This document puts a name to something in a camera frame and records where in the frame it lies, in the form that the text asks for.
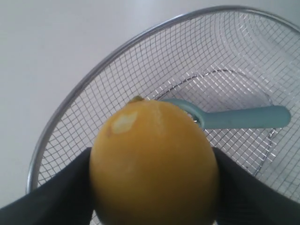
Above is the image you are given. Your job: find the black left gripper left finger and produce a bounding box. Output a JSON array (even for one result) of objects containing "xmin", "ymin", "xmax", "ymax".
[{"xmin": 0, "ymin": 148, "xmax": 94, "ymax": 225}]

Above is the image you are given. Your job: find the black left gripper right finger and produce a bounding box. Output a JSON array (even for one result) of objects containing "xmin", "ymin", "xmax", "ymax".
[{"xmin": 213, "ymin": 148, "xmax": 300, "ymax": 225}]

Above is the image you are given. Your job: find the green handled peeler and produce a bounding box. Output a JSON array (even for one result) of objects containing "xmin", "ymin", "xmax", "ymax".
[{"xmin": 163, "ymin": 98, "xmax": 291, "ymax": 129}]

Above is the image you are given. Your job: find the yellow lemon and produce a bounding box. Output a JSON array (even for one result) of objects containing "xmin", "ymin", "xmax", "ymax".
[{"xmin": 90, "ymin": 97, "xmax": 220, "ymax": 225}]

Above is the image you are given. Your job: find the metal wire mesh basket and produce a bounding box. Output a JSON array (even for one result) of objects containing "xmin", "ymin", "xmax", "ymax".
[{"xmin": 27, "ymin": 6, "xmax": 300, "ymax": 203}]

